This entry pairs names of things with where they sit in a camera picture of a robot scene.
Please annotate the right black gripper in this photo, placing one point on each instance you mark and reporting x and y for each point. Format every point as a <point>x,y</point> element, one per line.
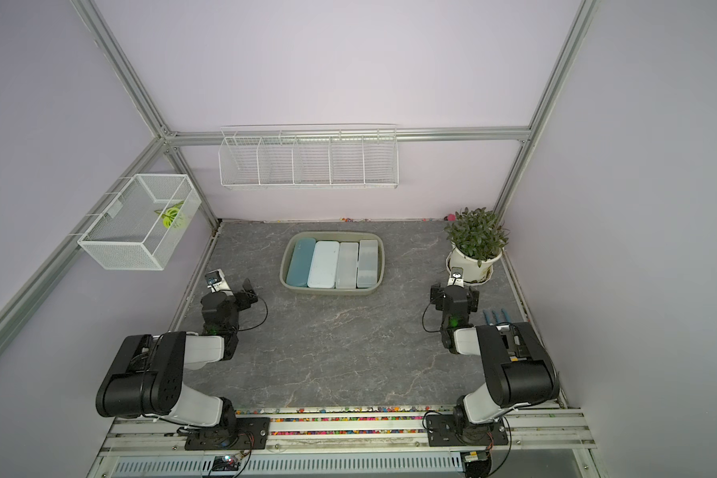
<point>438,296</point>

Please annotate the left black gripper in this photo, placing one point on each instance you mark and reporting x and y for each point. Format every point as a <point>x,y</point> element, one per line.
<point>241,298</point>

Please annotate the translucent pencil case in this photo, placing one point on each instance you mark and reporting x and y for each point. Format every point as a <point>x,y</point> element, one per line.
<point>347,267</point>
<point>367,272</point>

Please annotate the teal blue pencil case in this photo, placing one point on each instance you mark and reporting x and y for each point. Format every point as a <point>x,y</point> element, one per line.
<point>300,263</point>

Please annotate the large pale blue case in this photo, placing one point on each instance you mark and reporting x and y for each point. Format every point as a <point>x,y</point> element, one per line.
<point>324,265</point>

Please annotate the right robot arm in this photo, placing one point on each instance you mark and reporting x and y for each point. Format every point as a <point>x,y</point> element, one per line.
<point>518,371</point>

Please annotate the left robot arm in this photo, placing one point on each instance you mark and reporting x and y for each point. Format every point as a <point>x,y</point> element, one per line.
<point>145,378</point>

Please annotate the olive green storage box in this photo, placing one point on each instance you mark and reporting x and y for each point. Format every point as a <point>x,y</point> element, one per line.
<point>340,236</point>

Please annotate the potted green plant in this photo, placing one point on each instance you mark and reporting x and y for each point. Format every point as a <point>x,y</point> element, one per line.
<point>478,238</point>

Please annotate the green leaf toy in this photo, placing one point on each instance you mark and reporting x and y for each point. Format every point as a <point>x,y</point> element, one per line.
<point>172,217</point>

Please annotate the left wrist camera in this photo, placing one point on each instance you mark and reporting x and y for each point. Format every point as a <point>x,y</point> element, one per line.
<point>215,281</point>

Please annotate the white mesh wall basket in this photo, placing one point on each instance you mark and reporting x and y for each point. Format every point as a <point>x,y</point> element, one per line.
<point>128,235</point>

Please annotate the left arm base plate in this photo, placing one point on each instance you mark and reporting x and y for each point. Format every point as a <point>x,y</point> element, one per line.
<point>227,433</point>

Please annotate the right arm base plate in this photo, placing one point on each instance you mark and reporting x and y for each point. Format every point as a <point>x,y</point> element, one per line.
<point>466,430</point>

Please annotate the white wire shelf basket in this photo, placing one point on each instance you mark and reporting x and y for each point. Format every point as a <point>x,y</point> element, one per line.
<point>337,156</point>

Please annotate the aluminium rail frame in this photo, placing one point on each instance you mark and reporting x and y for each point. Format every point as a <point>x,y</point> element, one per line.
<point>380,441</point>

